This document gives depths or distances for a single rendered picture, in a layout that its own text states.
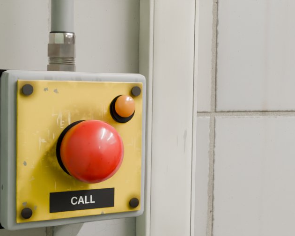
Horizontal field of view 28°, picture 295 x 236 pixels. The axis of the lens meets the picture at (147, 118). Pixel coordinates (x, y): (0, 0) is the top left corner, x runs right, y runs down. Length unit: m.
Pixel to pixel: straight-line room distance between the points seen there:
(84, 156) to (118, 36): 0.15
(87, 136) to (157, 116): 0.13
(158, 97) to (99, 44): 0.06
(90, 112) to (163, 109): 0.11
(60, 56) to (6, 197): 0.10
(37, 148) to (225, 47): 0.23
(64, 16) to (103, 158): 0.11
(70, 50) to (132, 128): 0.07
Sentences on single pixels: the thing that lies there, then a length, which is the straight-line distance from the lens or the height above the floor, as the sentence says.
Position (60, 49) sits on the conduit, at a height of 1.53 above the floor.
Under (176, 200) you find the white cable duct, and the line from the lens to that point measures 0.49.
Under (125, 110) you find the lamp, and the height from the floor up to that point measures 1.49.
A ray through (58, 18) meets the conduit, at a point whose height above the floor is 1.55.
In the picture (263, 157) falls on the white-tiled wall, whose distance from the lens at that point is 0.57.
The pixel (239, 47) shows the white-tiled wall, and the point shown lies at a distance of 0.54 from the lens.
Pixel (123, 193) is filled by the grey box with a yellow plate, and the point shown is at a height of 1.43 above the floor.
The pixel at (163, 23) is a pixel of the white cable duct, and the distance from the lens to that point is 0.48.
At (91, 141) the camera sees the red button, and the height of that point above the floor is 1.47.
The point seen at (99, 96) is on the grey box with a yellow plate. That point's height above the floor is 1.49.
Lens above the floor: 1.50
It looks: 3 degrees down
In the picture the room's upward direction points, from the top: 1 degrees clockwise
